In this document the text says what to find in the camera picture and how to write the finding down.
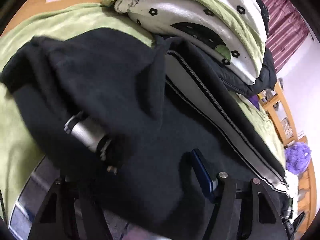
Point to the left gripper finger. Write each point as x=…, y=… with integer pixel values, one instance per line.
x=207, y=182

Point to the black sweatpants with white stripe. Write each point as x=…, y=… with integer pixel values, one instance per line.
x=157, y=105

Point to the white flower print pillow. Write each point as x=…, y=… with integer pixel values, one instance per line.
x=293, y=185

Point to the purple plush toy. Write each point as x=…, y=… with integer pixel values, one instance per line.
x=298, y=157

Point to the fruit print bed sheet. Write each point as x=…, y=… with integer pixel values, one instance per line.
x=33, y=194

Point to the folded white green quilt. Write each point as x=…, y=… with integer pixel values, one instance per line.
x=234, y=32

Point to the maroon curtain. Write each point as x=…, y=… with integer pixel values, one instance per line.
x=287, y=31

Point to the wooden bed frame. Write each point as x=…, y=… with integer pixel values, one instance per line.
x=16, y=11

